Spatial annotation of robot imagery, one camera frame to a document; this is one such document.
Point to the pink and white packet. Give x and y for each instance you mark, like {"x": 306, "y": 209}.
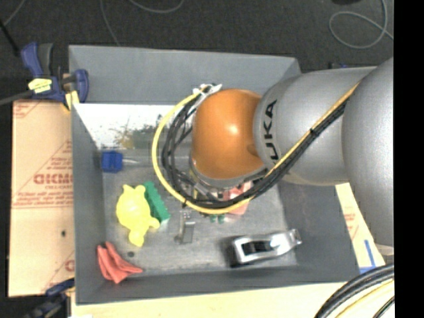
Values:
{"x": 238, "y": 200}

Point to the brown cardboard board red print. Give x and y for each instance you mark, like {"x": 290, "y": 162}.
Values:
{"x": 39, "y": 190}

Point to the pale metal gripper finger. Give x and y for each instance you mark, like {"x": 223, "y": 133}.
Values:
{"x": 189, "y": 232}
{"x": 181, "y": 225}

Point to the grey metal bin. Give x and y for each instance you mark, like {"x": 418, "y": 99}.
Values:
{"x": 212, "y": 250}

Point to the red cloth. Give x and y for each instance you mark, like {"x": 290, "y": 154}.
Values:
{"x": 112, "y": 264}

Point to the green toy brick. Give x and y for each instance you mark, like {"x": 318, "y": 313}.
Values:
{"x": 157, "y": 204}

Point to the yellow toy animal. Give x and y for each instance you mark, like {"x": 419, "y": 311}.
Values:
{"x": 133, "y": 210}

